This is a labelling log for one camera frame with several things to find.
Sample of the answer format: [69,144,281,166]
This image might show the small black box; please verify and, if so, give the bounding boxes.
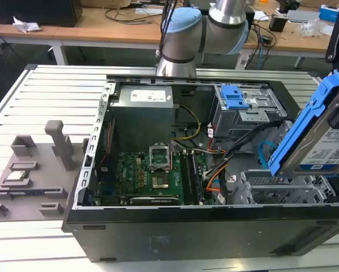
[268,14,289,33]

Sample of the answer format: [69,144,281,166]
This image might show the green motherboard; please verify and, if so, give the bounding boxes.
[112,124,215,206]

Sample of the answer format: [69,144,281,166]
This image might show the grey parts rack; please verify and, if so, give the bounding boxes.
[0,120,89,222]

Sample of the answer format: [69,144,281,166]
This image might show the blue cardboard box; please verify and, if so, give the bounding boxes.
[318,3,339,25]

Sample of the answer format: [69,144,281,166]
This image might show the grey metal drive cage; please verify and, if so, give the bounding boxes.
[210,83,287,137]

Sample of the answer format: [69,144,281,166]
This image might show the metal socket cover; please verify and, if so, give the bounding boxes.
[148,144,171,173]

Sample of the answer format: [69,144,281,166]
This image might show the crumpled white paper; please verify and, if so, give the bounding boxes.
[12,15,43,33]

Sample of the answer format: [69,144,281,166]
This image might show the silver CPU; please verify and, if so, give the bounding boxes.
[8,171,27,181]

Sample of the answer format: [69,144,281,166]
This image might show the dark RAM stick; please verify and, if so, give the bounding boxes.
[6,189,47,197]

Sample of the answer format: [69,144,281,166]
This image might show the large black box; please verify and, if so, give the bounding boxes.
[0,0,84,28]

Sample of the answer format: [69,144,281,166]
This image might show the orange wire bundle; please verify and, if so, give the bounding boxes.
[205,163,230,194]

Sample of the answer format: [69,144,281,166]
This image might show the yellow black power wire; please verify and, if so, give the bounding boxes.
[170,104,202,141]

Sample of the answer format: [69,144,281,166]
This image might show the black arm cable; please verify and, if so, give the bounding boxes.
[156,0,179,58]

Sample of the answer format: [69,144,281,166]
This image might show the perforated metal disk bay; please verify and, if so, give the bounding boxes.
[231,169,337,205]

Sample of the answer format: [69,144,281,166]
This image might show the grey power supply unit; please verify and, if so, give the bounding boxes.
[109,84,179,127]

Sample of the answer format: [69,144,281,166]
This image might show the black disk wire bundle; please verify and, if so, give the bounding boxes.
[218,120,286,171]

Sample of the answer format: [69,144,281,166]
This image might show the black PC case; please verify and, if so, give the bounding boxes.
[61,74,339,263]

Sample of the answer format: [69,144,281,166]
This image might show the black RAM slot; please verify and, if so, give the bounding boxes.
[182,151,193,205]
[190,152,204,205]

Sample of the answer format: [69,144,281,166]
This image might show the wooden desk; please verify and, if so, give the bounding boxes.
[0,0,337,69]

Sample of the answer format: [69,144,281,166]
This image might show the flat grey device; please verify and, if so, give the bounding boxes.
[286,9,321,22]

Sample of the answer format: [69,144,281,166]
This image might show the blue plastic drive latch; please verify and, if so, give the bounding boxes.
[219,84,250,111]

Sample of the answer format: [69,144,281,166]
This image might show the hard disk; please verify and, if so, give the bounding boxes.
[267,69,339,178]

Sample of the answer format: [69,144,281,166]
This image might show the CPU socket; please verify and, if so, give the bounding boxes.
[150,172,170,190]

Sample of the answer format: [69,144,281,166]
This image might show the clear plastic bags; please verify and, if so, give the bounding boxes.
[299,18,333,37]

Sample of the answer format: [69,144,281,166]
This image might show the black looped cable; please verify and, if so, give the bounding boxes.
[104,6,165,27]

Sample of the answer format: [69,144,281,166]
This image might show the black graphics card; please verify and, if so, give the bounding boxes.
[129,195,179,206]

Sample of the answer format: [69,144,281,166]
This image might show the blue disk wire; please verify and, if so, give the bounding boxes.
[258,139,276,171]

